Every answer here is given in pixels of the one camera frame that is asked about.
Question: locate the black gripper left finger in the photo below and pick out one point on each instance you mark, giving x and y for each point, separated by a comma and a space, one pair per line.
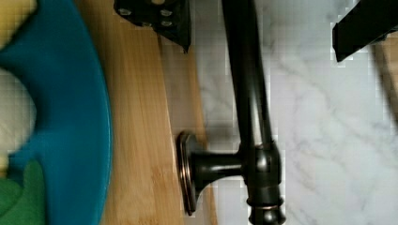
168, 18

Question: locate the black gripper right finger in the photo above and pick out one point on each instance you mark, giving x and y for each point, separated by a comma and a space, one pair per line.
369, 21

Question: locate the wooden cutting board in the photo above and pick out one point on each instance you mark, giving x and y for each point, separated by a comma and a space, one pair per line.
386, 59

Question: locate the yellow plush fruit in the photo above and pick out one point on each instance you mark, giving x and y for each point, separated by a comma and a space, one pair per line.
13, 14

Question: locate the blue plate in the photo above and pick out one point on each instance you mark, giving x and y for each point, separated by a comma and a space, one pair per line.
54, 57

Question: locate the green plush toy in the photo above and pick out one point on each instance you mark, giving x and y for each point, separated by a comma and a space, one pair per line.
24, 204

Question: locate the dark metal drawer handle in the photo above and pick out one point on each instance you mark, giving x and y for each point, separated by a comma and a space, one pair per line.
257, 159

